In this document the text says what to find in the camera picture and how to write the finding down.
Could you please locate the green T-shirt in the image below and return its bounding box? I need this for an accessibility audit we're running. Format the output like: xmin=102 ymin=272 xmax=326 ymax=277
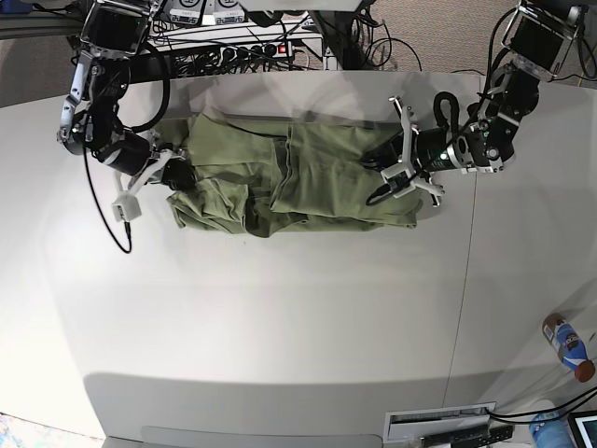
xmin=155 ymin=114 xmax=423 ymax=238

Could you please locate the brown bottle blue label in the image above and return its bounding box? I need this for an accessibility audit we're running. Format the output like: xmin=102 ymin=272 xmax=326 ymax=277
xmin=542 ymin=314 xmax=596 ymax=383

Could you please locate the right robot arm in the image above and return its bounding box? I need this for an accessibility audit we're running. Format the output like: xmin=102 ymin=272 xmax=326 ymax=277
xmin=57 ymin=1 xmax=195 ymax=223

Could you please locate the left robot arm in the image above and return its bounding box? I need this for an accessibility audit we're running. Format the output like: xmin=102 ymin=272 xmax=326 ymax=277
xmin=360 ymin=1 xmax=592 ymax=206

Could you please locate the laptop screen corner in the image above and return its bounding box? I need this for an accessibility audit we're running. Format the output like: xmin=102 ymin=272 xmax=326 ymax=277
xmin=568 ymin=412 xmax=597 ymax=448

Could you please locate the white power strip red switch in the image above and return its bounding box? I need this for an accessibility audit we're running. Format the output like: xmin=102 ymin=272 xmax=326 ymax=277
xmin=220 ymin=42 xmax=294 ymax=62

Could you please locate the blue water bottle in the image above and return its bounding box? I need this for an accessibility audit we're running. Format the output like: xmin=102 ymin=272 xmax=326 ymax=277
xmin=529 ymin=412 xmax=575 ymax=448

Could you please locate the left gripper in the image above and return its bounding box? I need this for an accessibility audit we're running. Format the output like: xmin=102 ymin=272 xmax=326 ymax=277
xmin=361 ymin=95 xmax=451 ymax=207

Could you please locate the white tray with black device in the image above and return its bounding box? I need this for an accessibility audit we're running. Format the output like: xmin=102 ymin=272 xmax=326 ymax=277
xmin=382 ymin=401 xmax=496 ymax=447

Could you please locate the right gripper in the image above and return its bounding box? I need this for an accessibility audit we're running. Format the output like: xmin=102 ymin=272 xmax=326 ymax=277
xmin=96 ymin=131 xmax=196 ymax=220

